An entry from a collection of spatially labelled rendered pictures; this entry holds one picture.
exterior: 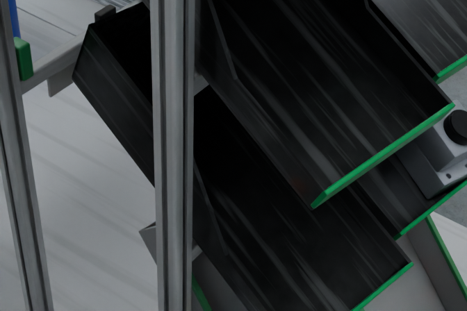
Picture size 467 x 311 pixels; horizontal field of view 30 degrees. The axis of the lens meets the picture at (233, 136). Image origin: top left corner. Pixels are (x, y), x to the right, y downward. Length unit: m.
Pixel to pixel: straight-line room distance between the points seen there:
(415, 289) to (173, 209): 0.39
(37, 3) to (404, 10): 1.07
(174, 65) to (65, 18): 1.10
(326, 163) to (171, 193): 0.11
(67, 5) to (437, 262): 0.95
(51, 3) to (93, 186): 0.50
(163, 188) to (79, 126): 0.77
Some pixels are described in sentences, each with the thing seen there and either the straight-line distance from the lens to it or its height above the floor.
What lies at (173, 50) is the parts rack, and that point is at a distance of 0.52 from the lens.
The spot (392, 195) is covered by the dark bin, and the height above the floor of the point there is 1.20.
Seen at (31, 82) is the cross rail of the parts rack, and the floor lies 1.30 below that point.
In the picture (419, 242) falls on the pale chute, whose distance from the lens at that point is 0.93.
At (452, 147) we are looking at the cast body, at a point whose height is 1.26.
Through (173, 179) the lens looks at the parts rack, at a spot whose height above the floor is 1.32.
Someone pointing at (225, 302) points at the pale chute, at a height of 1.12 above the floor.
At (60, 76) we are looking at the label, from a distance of 0.75.
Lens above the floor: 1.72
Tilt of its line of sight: 40 degrees down
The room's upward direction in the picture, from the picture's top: 3 degrees clockwise
